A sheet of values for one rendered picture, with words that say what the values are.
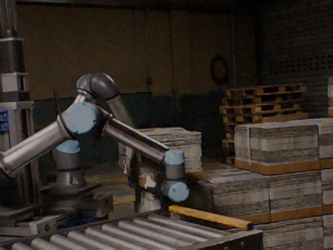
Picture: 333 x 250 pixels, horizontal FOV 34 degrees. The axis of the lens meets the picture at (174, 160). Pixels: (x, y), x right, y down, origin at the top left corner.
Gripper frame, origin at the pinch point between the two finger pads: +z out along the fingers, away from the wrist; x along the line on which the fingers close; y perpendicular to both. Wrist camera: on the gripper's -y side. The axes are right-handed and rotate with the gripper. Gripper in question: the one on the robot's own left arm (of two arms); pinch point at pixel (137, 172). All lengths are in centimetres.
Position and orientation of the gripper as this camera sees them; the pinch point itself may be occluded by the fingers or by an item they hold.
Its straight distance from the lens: 278.5
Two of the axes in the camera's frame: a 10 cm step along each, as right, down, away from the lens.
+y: -0.6, -9.9, -1.2
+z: 2.7, 1.0, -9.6
